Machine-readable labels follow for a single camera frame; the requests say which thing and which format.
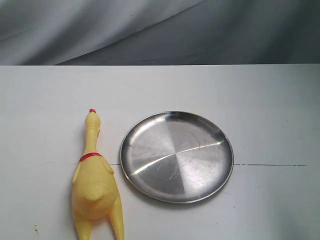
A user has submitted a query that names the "yellow rubber chicken toy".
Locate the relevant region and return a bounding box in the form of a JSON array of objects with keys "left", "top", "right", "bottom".
[{"left": 71, "top": 108, "right": 125, "bottom": 240}]

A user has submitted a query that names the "round stainless steel plate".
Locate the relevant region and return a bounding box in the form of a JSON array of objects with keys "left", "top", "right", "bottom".
[{"left": 119, "top": 111, "right": 234, "bottom": 204}]

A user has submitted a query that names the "grey backdrop cloth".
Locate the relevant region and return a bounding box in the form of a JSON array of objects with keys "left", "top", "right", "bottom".
[{"left": 0, "top": 0, "right": 320, "bottom": 65}]

